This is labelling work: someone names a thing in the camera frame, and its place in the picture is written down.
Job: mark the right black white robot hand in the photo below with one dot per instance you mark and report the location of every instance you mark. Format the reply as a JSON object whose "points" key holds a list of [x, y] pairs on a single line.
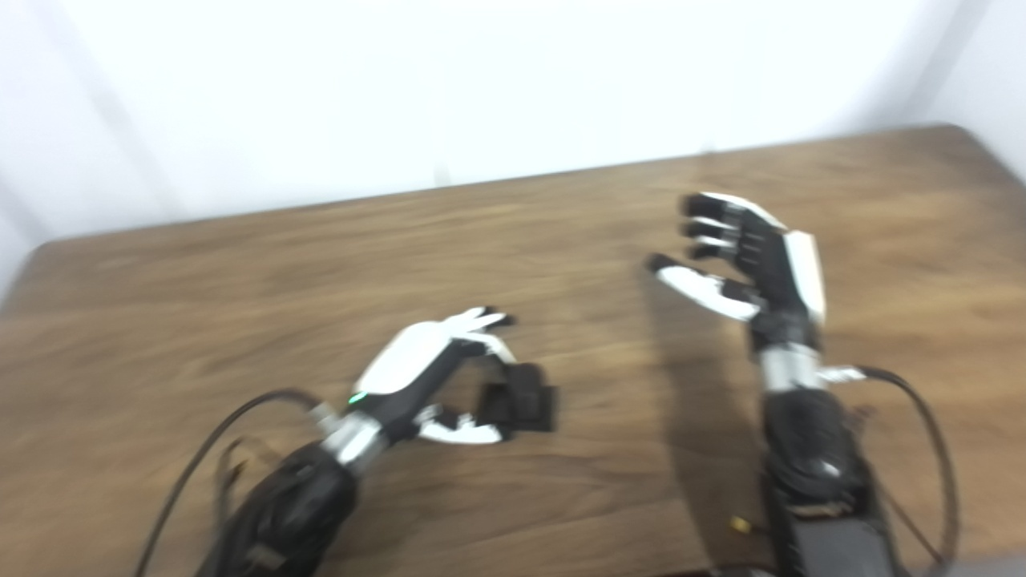
{"points": [[773, 264]]}

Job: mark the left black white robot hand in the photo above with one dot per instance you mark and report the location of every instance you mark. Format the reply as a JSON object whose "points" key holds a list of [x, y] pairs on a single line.
{"points": [[409, 361]]}

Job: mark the black peg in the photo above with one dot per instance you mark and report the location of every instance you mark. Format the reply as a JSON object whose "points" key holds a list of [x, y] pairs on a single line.
{"points": [[525, 401]]}

